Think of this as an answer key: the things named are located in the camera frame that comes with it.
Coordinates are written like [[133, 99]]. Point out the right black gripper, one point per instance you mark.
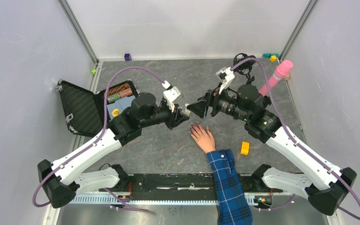
[[211, 98]]

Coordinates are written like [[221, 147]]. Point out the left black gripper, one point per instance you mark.
[[176, 117]]

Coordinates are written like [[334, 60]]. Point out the small nail polish bottle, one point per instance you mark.
[[185, 111]]

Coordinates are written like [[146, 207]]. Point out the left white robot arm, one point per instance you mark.
[[64, 179]]

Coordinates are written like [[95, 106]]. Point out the blue plaid sleeve forearm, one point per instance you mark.
[[233, 208]]

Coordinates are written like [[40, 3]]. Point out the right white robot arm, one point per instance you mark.
[[322, 183]]

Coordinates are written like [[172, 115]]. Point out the person hand with painted nails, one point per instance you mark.
[[203, 137]]

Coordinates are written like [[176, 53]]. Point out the black microphone on tripod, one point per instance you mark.
[[243, 64]]

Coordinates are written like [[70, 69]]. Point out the yellow block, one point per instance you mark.
[[245, 146]]

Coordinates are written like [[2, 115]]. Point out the purple cube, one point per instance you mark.
[[127, 57]]

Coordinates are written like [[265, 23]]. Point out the teal block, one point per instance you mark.
[[268, 55]]

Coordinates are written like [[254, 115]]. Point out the small yellow cube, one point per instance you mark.
[[273, 58]]

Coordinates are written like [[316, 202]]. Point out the pink foam cylinder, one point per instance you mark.
[[282, 71]]

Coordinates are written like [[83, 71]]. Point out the black poker chip case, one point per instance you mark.
[[84, 110]]

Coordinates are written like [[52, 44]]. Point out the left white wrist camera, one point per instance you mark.
[[170, 94]]

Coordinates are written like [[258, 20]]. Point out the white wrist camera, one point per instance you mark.
[[226, 76], [170, 94]]

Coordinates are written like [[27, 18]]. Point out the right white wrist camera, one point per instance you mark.
[[226, 76]]

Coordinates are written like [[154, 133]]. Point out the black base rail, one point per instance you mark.
[[166, 186]]

